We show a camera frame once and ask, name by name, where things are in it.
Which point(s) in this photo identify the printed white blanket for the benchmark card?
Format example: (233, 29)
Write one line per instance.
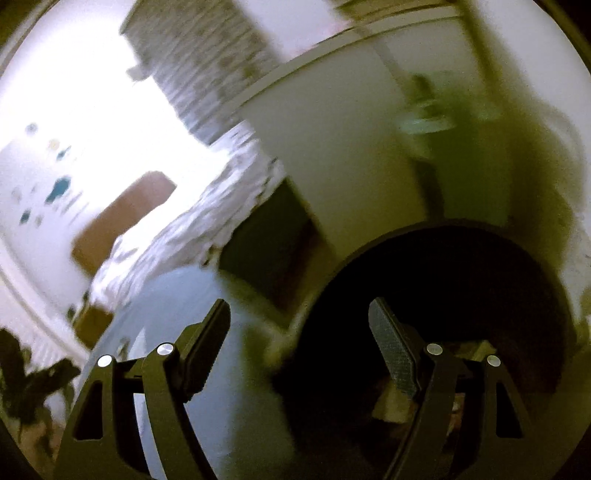
(184, 244)

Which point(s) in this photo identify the black trash bin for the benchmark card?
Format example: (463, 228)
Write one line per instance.
(438, 267)

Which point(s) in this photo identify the dark bedside cabinet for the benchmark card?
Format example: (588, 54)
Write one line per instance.
(268, 249)

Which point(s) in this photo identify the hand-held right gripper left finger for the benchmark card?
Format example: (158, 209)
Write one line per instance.
(207, 350)

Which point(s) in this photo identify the patterned curtain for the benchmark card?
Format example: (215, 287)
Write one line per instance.
(207, 60)

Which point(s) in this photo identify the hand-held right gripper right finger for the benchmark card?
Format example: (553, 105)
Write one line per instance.
(392, 341)

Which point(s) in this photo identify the group of wall stickers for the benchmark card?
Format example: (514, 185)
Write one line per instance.
(57, 187)

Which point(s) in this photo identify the wooden headboard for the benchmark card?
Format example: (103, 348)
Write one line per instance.
(120, 221)

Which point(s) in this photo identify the white cabinet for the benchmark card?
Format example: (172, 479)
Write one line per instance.
(341, 161)

